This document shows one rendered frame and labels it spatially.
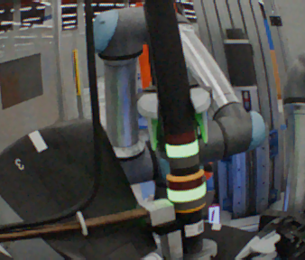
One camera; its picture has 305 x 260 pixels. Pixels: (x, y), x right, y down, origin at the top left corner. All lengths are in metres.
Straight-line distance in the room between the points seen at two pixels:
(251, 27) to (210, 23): 0.15
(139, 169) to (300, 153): 0.55
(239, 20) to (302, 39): 1.02
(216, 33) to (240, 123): 0.60
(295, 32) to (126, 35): 1.47
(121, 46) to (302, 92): 0.46
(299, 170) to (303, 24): 1.57
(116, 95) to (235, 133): 0.40
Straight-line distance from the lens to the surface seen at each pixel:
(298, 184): 0.85
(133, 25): 1.00
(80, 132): 0.59
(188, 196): 0.49
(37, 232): 0.46
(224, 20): 1.35
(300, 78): 0.85
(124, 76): 1.06
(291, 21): 2.31
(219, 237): 0.74
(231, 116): 0.81
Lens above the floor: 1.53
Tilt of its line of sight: 11 degrees down
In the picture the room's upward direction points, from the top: 8 degrees counter-clockwise
